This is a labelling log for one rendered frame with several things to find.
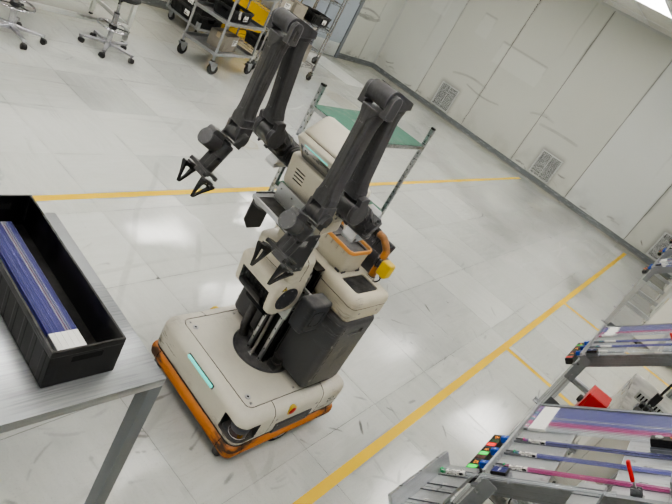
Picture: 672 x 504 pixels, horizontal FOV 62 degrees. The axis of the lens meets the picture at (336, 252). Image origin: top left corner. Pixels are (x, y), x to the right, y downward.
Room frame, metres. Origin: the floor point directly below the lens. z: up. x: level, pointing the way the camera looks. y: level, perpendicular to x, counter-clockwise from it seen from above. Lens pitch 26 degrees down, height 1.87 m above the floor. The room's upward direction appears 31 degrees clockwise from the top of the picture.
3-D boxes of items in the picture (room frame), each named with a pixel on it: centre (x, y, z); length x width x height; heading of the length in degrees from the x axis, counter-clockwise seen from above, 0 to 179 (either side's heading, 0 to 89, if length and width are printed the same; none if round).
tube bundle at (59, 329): (1.06, 0.61, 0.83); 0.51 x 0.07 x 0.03; 60
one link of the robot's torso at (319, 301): (1.85, 0.09, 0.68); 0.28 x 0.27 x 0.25; 60
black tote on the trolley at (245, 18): (6.43, 2.38, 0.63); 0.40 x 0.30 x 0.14; 169
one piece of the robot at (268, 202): (1.77, 0.20, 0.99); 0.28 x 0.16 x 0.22; 60
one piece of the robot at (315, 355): (2.10, 0.01, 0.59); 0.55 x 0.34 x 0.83; 60
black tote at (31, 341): (1.06, 0.61, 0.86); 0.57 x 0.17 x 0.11; 60
